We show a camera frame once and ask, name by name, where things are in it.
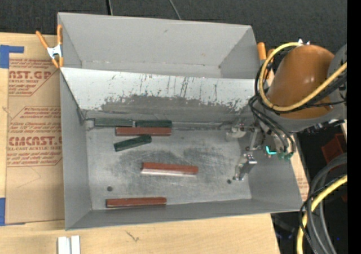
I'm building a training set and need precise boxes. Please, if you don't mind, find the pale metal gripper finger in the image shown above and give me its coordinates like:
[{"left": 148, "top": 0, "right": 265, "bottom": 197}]
[
  {"left": 225, "top": 125, "right": 252, "bottom": 140},
  {"left": 232, "top": 153, "right": 258, "bottom": 182}
]

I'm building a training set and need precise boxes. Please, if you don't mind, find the red-brown flat block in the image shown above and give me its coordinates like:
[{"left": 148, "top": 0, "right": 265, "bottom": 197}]
[
  {"left": 140, "top": 161, "right": 200, "bottom": 178},
  {"left": 115, "top": 126, "right": 173, "bottom": 137},
  {"left": 105, "top": 196, "right": 168, "bottom": 209}
]

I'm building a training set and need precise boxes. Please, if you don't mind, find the dark green flat block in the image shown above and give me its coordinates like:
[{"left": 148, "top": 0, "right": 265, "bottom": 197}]
[
  {"left": 113, "top": 134, "right": 153, "bottom": 152},
  {"left": 94, "top": 117, "right": 135, "bottom": 128},
  {"left": 134, "top": 119, "right": 173, "bottom": 129}
]

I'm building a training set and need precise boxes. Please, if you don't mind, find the brown cardboard board, red print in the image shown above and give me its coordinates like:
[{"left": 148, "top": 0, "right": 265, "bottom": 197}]
[{"left": 0, "top": 32, "right": 66, "bottom": 227}]

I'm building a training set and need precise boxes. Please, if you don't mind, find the grey metal bin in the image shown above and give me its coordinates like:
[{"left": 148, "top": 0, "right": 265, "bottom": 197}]
[{"left": 57, "top": 12, "right": 305, "bottom": 231}]

